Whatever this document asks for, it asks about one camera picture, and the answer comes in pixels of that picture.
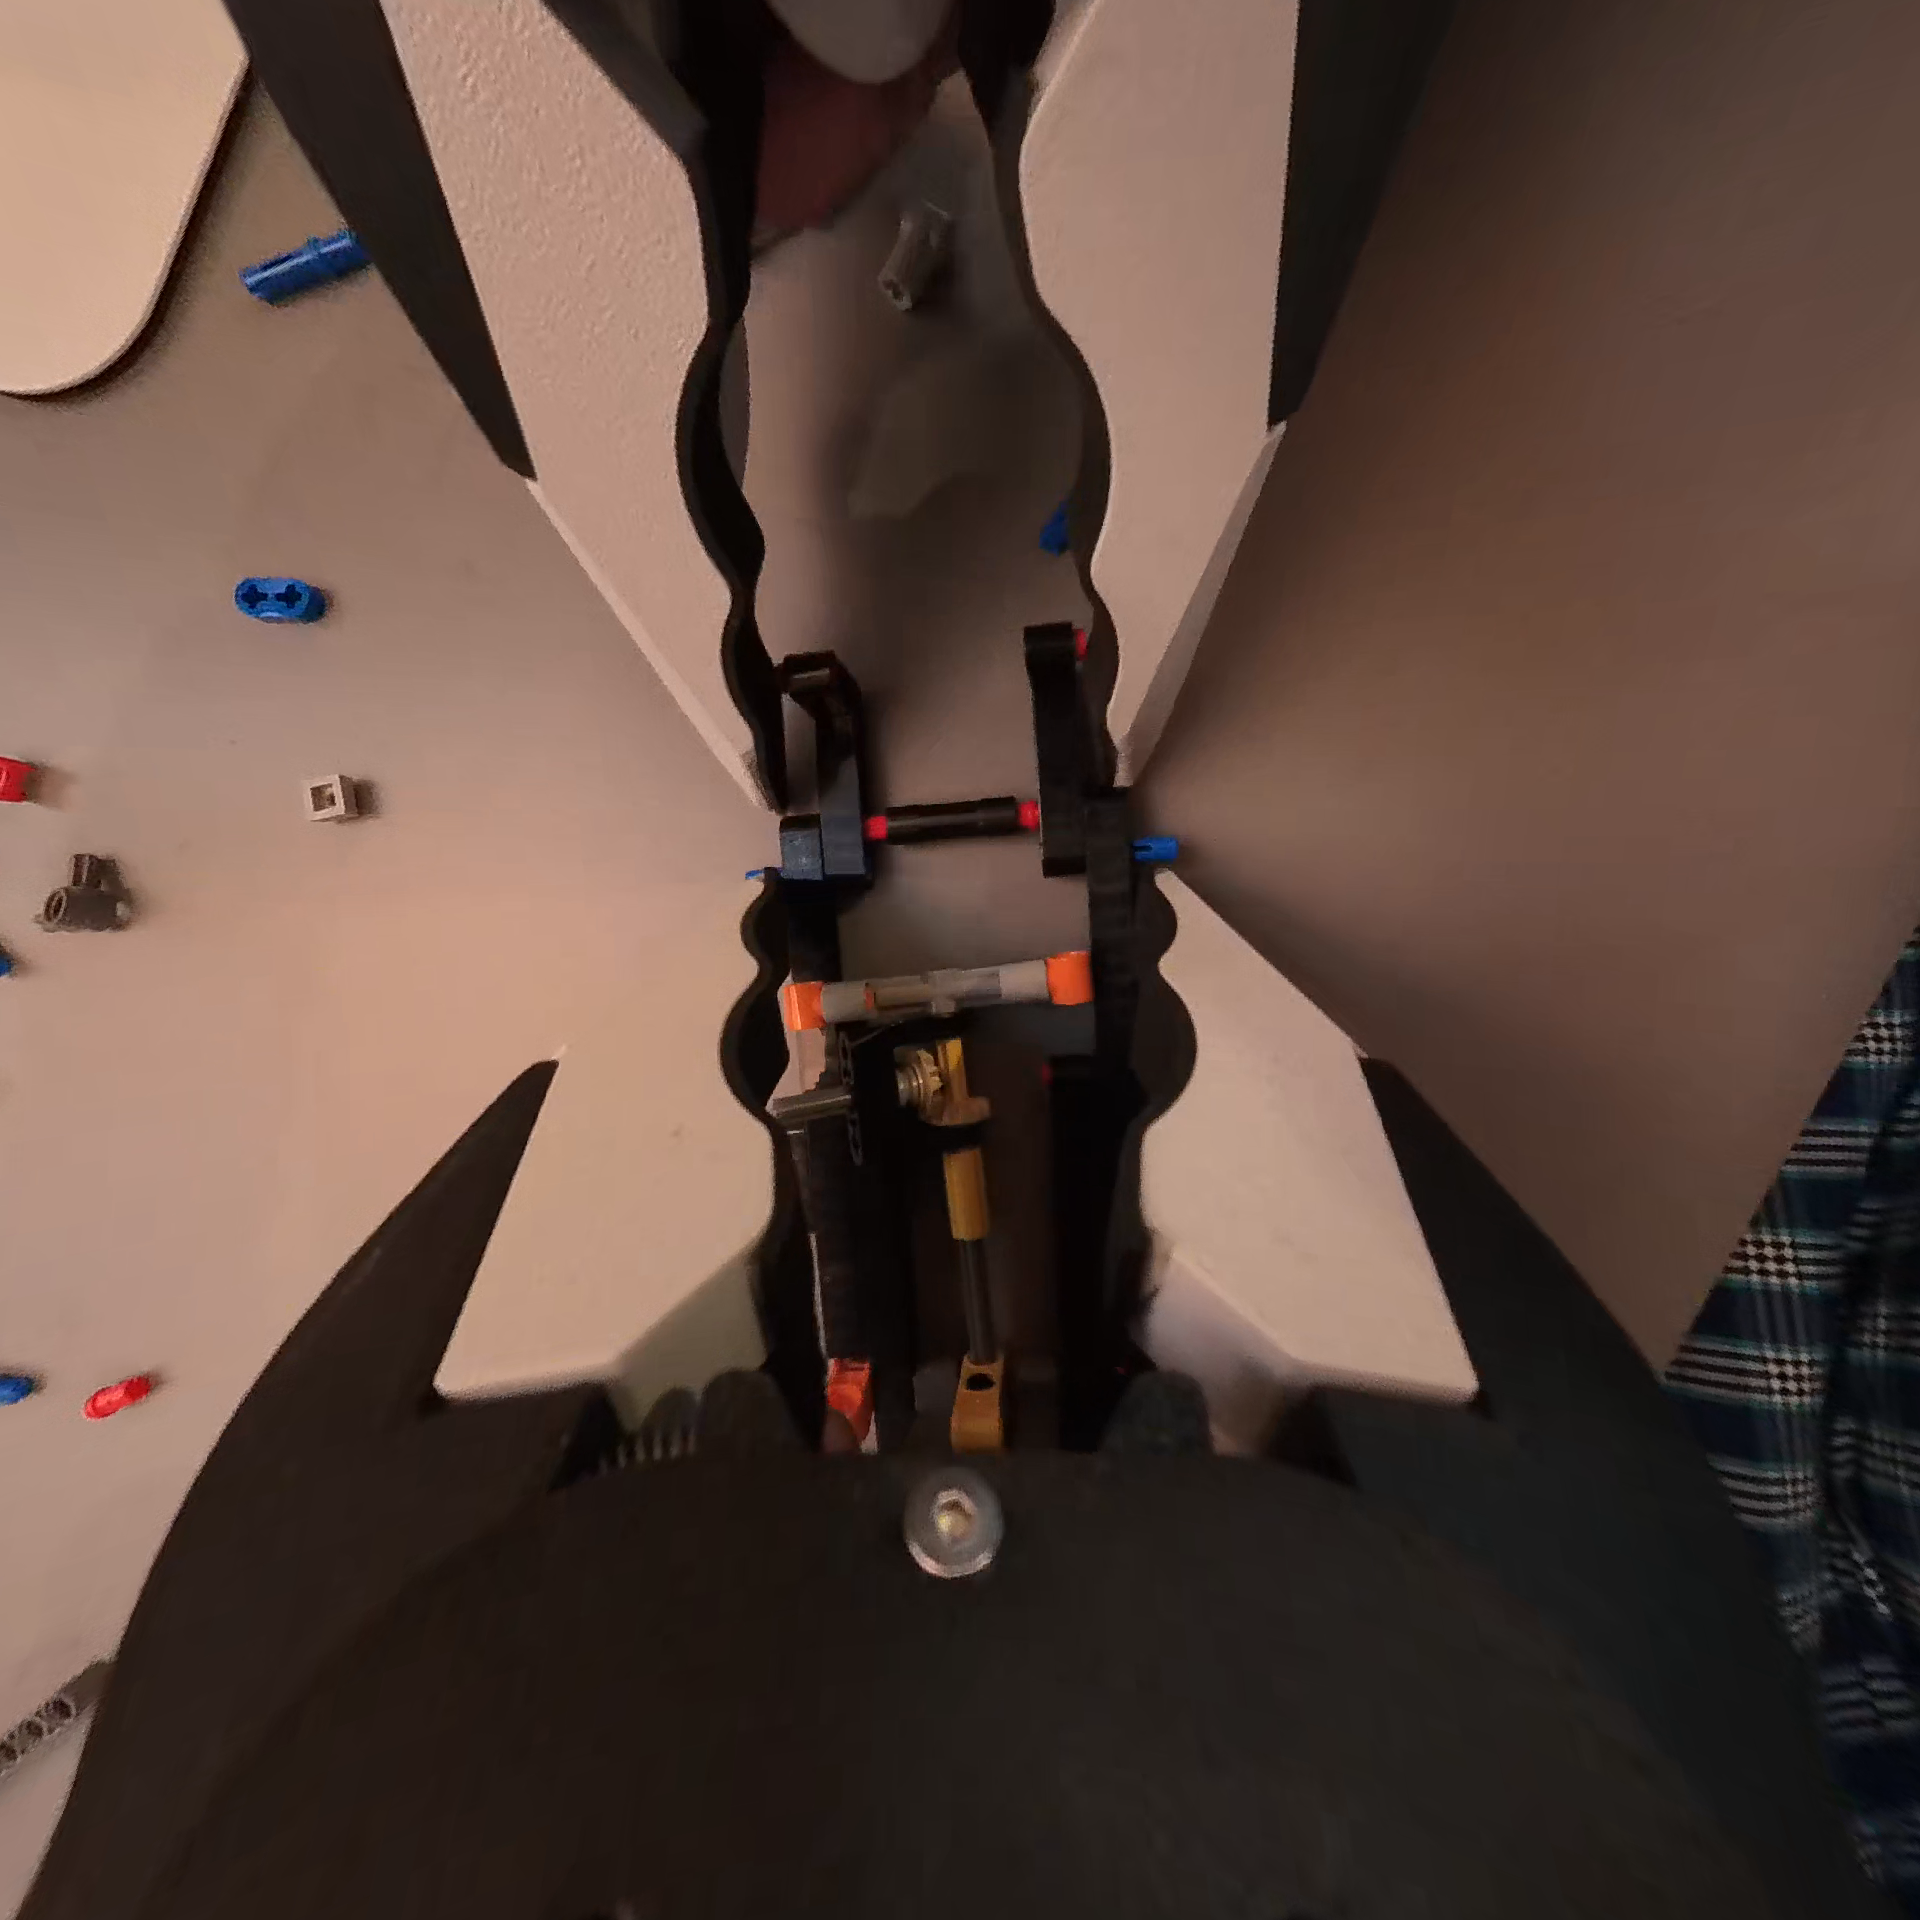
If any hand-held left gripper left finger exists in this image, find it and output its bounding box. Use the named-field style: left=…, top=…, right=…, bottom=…
left=432, top=876, right=824, bottom=1445

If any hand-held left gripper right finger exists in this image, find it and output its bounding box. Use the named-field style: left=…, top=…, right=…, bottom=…
left=1106, top=865, right=1485, bottom=1445

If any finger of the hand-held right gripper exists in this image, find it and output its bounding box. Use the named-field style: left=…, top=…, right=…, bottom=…
left=1017, top=0, right=1304, bottom=789
left=381, top=0, right=798, bottom=812

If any black lego chassis assembly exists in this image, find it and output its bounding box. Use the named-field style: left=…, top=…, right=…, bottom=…
left=766, top=791, right=1145, bottom=1461

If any black lego liftarm blue pin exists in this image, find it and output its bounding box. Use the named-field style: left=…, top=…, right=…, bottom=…
left=745, top=649, right=874, bottom=889

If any black lego liftarm axle tube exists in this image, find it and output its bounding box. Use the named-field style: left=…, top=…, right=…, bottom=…
left=882, top=621, right=1138, bottom=882

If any dark grey lego beam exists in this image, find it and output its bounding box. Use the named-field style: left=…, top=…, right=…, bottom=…
left=0, top=1657, right=117, bottom=1780

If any light grey lego connector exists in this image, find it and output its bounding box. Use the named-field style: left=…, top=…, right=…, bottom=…
left=876, top=199, right=959, bottom=313

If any dark grey lego connector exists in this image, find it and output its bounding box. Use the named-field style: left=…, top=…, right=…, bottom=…
left=36, top=854, right=135, bottom=934

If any person's right hand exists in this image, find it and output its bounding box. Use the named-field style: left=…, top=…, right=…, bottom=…
left=749, top=46, right=948, bottom=248

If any person's plaid shirt torso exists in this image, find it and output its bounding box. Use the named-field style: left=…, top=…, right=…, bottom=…
left=1662, top=930, right=1920, bottom=1893

